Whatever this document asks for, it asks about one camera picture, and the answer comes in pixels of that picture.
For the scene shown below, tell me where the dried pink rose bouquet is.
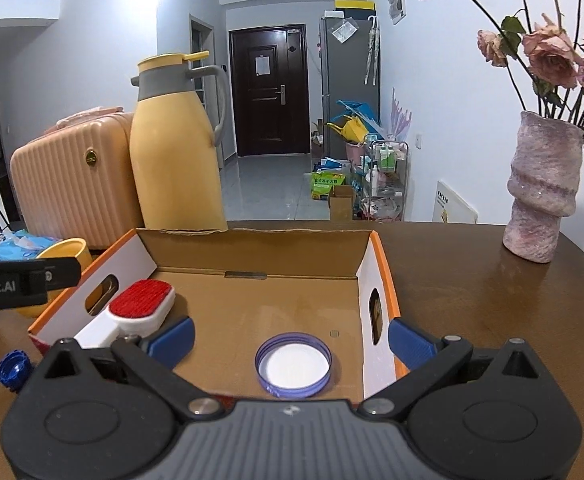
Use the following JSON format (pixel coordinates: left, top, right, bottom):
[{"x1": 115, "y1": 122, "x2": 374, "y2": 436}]
[{"x1": 394, "y1": 0, "x2": 584, "y2": 128}]

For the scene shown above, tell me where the blue notched bottle cap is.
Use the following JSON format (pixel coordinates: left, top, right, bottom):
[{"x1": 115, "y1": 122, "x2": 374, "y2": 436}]
[{"x1": 0, "y1": 351, "x2": 35, "y2": 393}]

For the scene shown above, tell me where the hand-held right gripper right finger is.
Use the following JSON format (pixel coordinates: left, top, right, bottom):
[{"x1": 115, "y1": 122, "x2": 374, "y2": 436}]
[{"x1": 357, "y1": 317, "x2": 553, "y2": 418}]

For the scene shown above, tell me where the wire storage trolley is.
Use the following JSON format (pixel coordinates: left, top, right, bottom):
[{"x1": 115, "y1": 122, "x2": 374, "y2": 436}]
[{"x1": 359, "y1": 141, "x2": 409, "y2": 222}]

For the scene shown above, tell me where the pink textured vase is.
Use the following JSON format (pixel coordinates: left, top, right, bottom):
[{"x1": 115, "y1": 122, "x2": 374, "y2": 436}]
[{"x1": 503, "y1": 110, "x2": 584, "y2": 264}]

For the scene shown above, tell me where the printed cardboard box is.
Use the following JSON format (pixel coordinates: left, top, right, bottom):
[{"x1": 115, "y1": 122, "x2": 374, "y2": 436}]
[{"x1": 28, "y1": 228, "x2": 401, "y2": 403}]

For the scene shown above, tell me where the purple rimmed white jar lid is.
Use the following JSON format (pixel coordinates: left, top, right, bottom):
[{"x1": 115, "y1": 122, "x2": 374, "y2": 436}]
[{"x1": 255, "y1": 332, "x2": 333, "y2": 400}]

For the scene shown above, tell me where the small brown cardboard box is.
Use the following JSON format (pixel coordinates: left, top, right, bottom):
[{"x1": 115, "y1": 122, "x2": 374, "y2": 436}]
[{"x1": 328, "y1": 185, "x2": 357, "y2": 221}]

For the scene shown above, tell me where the yellow mug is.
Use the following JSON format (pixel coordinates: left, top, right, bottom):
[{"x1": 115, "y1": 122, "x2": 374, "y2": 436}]
[{"x1": 16, "y1": 238, "x2": 93, "y2": 319}]

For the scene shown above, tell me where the grey interior door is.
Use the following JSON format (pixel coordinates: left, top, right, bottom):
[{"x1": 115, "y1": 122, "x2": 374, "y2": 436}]
[{"x1": 190, "y1": 14, "x2": 216, "y2": 106}]

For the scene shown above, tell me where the folded pale umbrella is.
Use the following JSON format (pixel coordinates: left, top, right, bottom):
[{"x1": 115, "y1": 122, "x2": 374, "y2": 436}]
[{"x1": 364, "y1": 16, "x2": 380, "y2": 86}]

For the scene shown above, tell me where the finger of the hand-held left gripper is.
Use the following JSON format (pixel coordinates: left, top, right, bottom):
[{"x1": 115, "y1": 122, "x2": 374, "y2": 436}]
[{"x1": 36, "y1": 256, "x2": 82, "y2": 291}]

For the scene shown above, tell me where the red lint brush white handle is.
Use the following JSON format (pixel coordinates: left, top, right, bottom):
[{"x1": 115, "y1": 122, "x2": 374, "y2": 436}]
[{"x1": 74, "y1": 280, "x2": 177, "y2": 350}]

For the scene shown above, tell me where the purple decorative grass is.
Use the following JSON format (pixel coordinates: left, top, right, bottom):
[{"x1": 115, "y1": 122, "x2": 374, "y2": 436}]
[{"x1": 387, "y1": 87, "x2": 413, "y2": 143}]

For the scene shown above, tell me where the grey refrigerator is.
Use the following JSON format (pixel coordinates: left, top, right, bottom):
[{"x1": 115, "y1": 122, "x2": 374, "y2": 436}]
[{"x1": 319, "y1": 15, "x2": 380, "y2": 166}]

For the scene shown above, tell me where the white flat board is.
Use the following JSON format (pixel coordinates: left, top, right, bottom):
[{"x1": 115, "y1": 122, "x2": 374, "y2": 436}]
[{"x1": 432, "y1": 180, "x2": 479, "y2": 224}]

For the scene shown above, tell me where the clear plastic pouch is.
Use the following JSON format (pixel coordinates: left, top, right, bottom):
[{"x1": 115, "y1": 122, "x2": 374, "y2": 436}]
[{"x1": 332, "y1": 20, "x2": 359, "y2": 43}]

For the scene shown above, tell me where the dark brown entrance door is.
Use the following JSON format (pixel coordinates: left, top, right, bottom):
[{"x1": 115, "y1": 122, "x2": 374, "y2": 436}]
[{"x1": 228, "y1": 24, "x2": 309, "y2": 157}]

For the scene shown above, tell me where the green printed bag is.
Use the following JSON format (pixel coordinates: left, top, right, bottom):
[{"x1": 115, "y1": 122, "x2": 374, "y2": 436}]
[{"x1": 311, "y1": 171, "x2": 347, "y2": 202}]

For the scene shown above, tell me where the yellow and black box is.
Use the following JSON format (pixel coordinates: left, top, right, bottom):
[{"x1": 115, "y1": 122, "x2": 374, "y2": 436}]
[{"x1": 335, "y1": 0, "x2": 377, "y2": 18}]

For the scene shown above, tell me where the yellow thermos jug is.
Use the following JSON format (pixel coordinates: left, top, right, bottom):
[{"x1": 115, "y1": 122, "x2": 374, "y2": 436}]
[{"x1": 130, "y1": 51, "x2": 229, "y2": 233}]

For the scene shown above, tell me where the blue tissue packet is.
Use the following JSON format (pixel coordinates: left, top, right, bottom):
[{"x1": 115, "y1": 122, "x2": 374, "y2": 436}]
[{"x1": 0, "y1": 230, "x2": 62, "y2": 261}]

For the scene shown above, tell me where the peach ribbed suitcase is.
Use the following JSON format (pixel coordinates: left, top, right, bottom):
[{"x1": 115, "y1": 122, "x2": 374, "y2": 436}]
[{"x1": 10, "y1": 106, "x2": 145, "y2": 251}]

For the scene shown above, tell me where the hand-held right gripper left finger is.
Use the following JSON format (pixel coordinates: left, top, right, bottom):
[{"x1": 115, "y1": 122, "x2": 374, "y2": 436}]
[{"x1": 32, "y1": 316, "x2": 221, "y2": 422}]

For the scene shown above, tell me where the yellow watering can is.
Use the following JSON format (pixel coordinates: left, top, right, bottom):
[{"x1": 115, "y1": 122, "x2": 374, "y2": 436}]
[{"x1": 327, "y1": 117, "x2": 367, "y2": 143}]

